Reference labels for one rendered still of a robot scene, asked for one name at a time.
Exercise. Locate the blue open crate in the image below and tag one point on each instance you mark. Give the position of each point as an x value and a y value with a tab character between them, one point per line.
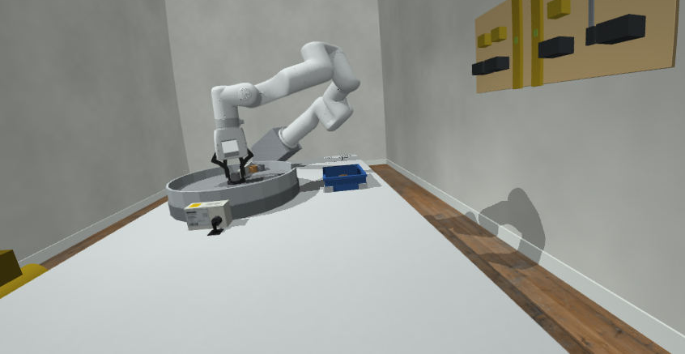
355	179

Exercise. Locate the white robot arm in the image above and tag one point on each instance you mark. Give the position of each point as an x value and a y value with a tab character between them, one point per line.
317	68

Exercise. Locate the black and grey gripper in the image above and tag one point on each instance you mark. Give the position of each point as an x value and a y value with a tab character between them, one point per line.
227	134

